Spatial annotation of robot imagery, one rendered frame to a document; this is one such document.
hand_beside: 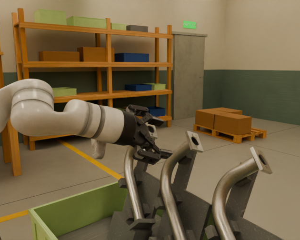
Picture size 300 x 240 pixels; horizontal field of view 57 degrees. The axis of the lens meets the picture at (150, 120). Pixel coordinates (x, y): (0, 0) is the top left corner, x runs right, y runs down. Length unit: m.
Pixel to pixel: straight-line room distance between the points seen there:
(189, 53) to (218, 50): 1.19
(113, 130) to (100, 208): 0.50
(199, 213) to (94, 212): 0.41
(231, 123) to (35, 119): 4.84
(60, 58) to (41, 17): 0.67
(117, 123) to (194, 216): 0.32
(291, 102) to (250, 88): 1.14
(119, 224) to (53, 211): 0.21
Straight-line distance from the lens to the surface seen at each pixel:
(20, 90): 0.53
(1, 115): 0.56
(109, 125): 0.55
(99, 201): 1.00
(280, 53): 7.45
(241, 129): 5.21
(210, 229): 0.66
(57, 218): 0.95
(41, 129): 0.51
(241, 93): 8.01
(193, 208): 0.74
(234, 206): 0.70
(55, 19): 4.99
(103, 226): 0.99
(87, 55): 5.19
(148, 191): 0.85
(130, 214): 0.83
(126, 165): 0.88
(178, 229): 0.72
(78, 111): 0.53
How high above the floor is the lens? 1.37
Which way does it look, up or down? 11 degrees down
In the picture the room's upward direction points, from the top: straight up
